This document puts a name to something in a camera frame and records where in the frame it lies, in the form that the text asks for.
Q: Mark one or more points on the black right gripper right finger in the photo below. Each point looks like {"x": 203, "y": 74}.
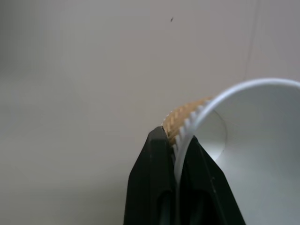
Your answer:
{"x": 201, "y": 187}

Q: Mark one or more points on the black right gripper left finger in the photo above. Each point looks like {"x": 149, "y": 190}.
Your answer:
{"x": 150, "y": 178}

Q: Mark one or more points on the brown ribbed paper cup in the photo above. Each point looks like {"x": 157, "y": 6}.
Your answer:
{"x": 257, "y": 152}

